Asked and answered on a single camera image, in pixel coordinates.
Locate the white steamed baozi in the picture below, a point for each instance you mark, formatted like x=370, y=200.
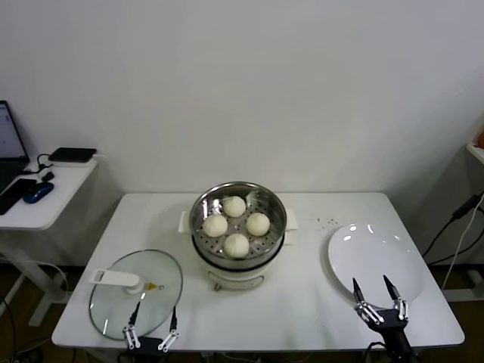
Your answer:
x=234, y=206
x=258, y=224
x=236, y=246
x=215, y=225

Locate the scattered dark crumbs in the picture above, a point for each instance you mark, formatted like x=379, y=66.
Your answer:
x=329, y=221

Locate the orange object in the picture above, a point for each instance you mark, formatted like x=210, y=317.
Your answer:
x=481, y=140

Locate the blue computer mouse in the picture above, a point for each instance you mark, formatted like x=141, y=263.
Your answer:
x=38, y=192

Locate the black laptop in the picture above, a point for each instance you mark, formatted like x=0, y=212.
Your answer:
x=11, y=132

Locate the flat black box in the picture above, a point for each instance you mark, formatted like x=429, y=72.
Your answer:
x=72, y=153

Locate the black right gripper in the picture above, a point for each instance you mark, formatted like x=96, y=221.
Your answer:
x=389, y=319

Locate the black smartphone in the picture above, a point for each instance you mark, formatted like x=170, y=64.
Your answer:
x=15, y=194

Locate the small black adapter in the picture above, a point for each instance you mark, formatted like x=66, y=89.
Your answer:
x=48, y=176

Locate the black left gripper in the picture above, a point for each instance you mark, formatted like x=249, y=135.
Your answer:
x=149, y=343

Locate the stainless steel steamer basket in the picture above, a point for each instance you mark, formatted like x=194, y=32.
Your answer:
x=211, y=204

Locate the white side desk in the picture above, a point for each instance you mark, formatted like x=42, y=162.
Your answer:
x=56, y=204

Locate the white power strip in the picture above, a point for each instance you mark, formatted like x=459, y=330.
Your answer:
x=474, y=274

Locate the white round plate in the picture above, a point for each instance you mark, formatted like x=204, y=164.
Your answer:
x=374, y=257

